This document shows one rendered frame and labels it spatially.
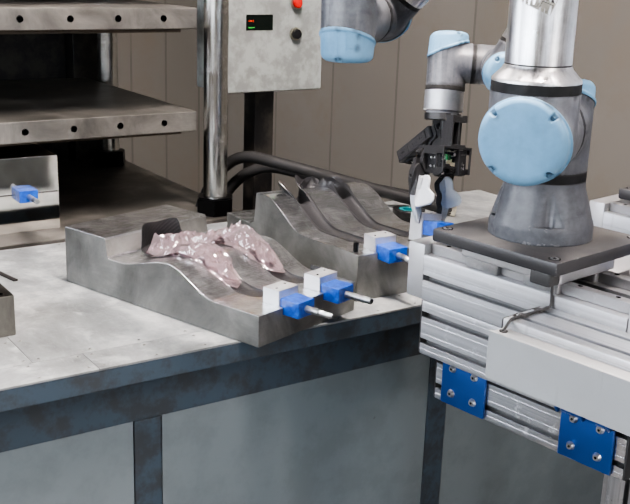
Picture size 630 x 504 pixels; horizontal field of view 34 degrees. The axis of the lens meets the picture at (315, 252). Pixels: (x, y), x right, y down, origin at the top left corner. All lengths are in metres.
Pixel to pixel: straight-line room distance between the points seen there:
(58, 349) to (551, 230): 0.79
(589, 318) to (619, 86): 2.35
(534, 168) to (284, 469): 0.86
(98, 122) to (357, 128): 2.27
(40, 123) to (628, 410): 1.56
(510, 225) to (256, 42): 1.37
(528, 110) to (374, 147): 3.23
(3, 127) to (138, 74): 2.77
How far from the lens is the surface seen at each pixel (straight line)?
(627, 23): 3.70
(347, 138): 4.62
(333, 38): 1.40
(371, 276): 1.91
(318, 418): 1.92
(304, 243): 2.03
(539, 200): 1.46
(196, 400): 1.76
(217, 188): 2.55
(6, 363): 1.65
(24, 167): 2.41
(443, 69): 1.95
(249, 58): 2.69
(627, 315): 1.40
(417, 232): 1.98
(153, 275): 1.82
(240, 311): 1.68
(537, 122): 1.29
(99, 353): 1.66
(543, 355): 1.33
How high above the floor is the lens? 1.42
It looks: 16 degrees down
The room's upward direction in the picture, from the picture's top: 2 degrees clockwise
